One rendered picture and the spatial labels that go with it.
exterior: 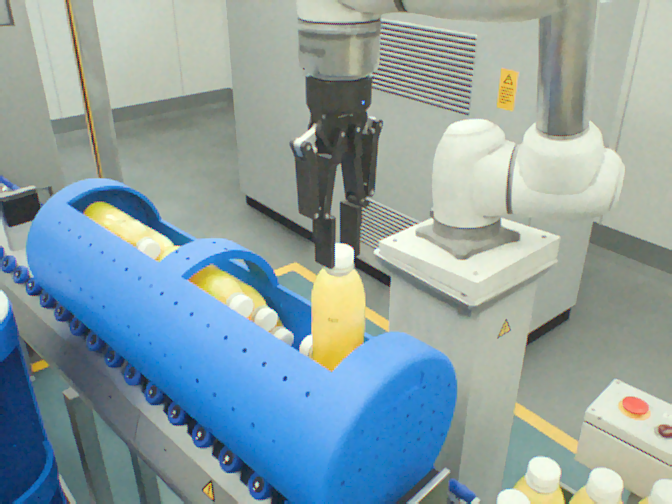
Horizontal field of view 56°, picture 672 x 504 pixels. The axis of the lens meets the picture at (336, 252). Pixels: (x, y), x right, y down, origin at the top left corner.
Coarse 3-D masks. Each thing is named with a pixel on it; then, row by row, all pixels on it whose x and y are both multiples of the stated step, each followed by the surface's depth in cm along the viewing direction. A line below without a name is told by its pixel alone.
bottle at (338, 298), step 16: (320, 272) 83; (336, 272) 81; (352, 272) 83; (320, 288) 82; (336, 288) 81; (352, 288) 82; (320, 304) 82; (336, 304) 81; (352, 304) 82; (320, 320) 83; (336, 320) 82; (352, 320) 83; (320, 336) 85; (336, 336) 84; (352, 336) 84; (320, 352) 86; (336, 352) 85
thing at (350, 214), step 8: (344, 200) 81; (344, 208) 81; (352, 208) 80; (360, 208) 80; (344, 216) 81; (352, 216) 80; (360, 216) 80; (344, 224) 82; (352, 224) 81; (344, 232) 82; (352, 232) 81; (344, 240) 83; (352, 240) 82
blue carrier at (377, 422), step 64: (64, 192) 130; (128, 192) 142; (64, 256) 119; (128, 256) 109; (192, 256) 105; (256, 256) 112; (128, 320) 104; (192, 320) 95; (192, 384) 93; (256, 384) 85; (320, 384) 80; (384, 384) 78; (448, 384) 92; (256, 448) 85; (320, 448) 77; (384, 448) 84
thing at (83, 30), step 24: (72, 0) 173; (72, 24) 177; (96, 24) 180; (72, 48) 183; (96, 48) 182; (96, 72) 184; (96, 96) 187; (96, 120) 189; (96, 144) 193; (96, 168) 199; (120, 168) 200
